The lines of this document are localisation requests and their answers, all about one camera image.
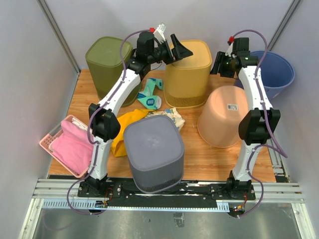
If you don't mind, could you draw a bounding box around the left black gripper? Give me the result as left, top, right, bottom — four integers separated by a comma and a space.
148, 34, 193, 66

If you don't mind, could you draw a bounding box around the yellow mesh basket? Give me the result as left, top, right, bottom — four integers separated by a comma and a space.
163, 40, 212, 108

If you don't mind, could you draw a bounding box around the blue plastic bucket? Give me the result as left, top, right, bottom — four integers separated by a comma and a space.
261, 51, 295, 100

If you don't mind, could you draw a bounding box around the green mesh basket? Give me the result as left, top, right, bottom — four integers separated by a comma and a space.
85, 36, 133, 99

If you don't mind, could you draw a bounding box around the peach plastic bucket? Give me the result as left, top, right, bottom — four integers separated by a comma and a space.
197, 86, 248, 148

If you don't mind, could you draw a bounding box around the grey plastic basket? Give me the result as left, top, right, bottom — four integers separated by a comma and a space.
124, 115, 185, 194

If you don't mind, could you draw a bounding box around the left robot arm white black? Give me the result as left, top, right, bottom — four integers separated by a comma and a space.
83, 28, 193, 197

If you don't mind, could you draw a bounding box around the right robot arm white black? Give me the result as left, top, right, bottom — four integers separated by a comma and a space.
210, 36, 281, 200

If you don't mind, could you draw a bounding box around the teal white sock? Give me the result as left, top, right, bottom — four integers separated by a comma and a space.
137, 78, 163, 110

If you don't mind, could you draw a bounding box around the white dinosaur print cloth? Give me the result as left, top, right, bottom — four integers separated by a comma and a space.
146, 108, 185, 131

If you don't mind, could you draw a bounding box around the yellow garment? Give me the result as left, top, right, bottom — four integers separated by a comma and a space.
111, 109, 154, 157

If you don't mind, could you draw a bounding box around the pink cloth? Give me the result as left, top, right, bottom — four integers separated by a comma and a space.
49, 117, 93, 176

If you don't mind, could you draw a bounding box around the pink plastic crate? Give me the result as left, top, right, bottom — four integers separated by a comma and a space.
39, 115, 93, 178

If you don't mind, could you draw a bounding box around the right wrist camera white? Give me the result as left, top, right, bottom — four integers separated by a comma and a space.
225, 42, 235, 58

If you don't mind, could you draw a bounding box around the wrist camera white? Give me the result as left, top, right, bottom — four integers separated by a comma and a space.
225, 42, 235, 58
153, 23, 166, 44

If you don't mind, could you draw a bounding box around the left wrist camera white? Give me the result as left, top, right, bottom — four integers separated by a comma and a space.
153, 23, 166, 44

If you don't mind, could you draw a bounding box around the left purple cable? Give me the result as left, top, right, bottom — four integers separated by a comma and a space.
66, 27, 157, 215

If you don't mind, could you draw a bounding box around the purple cable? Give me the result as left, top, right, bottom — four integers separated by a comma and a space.
228, 29, 289, 220
66, 27, 157, 215

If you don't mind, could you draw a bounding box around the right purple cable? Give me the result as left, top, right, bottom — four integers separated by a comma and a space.
228, 29, 289, 220

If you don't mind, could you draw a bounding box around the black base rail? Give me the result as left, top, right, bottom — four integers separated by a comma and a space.
77, 178, 256, 210

